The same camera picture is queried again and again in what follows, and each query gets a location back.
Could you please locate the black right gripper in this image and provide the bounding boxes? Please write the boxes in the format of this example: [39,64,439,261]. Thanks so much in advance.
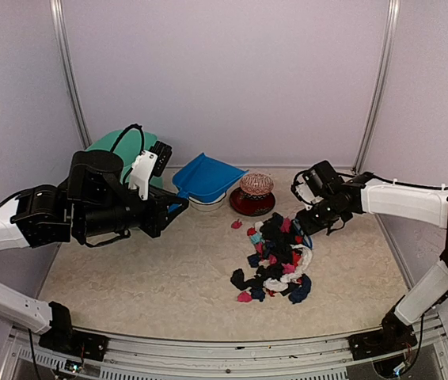
[296,196,347,237]

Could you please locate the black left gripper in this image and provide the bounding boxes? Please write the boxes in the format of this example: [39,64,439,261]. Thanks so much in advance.
[77,184,188,238]

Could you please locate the blue hand brush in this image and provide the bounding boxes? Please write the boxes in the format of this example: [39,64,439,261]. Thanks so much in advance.
[291,218,313,249]

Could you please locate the blue plastic dustpan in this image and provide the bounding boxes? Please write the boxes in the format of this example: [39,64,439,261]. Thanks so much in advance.
[172,153,248,203]

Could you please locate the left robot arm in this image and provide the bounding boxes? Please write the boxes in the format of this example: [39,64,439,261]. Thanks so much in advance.
[0,124,188,352]

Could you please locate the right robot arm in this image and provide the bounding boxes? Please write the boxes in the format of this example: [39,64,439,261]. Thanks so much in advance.
[290,161,448,352]

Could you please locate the white scalloped bowl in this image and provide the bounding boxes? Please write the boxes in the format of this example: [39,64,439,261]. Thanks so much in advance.
[188,194,226,212]

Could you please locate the light blue paper scrap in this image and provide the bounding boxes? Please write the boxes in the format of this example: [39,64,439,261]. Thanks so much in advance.
[250,233,263,245]

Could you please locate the pink patterned inverted bowl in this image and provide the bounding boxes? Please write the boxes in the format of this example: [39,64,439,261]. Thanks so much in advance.
[240,173,274,196]

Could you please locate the red patterned bowl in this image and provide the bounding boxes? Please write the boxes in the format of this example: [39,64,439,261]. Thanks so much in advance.
[230,188,275,217]

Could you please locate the teal plastic waste bin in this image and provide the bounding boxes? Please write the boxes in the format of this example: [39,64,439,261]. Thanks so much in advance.
[86,130,158,178]

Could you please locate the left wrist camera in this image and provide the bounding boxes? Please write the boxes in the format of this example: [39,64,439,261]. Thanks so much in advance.
[124,141,173,200]

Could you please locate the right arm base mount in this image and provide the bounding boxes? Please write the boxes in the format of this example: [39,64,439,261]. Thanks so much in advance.
[347,309,418,360]

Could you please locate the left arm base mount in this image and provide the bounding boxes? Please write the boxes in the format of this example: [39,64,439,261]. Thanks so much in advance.
[39,302,108,362]

